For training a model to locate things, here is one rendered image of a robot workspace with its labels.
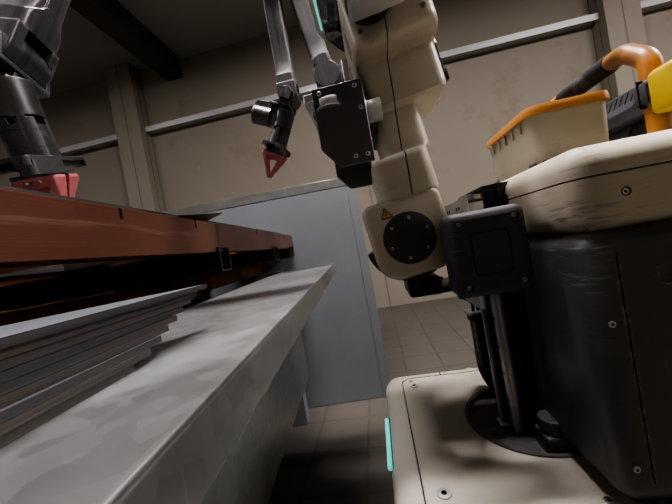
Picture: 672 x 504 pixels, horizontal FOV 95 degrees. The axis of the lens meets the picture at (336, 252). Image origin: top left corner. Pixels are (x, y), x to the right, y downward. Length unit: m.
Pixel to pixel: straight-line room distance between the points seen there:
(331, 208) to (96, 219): 1.14
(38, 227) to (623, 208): 0.67
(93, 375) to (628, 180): 0.60
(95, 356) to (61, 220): 0.21
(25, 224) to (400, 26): 0.63
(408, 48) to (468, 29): 3.37
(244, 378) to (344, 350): 1.35
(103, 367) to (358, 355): 1.38
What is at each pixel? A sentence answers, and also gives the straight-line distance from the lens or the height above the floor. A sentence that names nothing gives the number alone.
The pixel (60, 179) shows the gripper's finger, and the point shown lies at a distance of 0.61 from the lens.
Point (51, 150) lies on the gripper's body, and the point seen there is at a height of 0.94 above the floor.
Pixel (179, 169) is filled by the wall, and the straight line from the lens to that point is 4.15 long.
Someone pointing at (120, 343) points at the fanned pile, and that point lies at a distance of 0.22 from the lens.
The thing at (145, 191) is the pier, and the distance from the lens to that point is 4.15.
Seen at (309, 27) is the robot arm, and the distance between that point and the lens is 1.14.
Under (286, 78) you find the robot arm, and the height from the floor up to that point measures 1.26.
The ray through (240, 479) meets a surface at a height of 0.41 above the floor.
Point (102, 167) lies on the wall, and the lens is 4.78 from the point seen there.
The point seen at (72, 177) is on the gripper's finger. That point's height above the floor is 0.91.
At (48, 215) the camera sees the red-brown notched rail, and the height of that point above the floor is 0.81.
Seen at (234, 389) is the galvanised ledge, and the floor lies 0.67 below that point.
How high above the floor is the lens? 0.73
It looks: 1 degrees down
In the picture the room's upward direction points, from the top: 10 degrees counter-clockwise
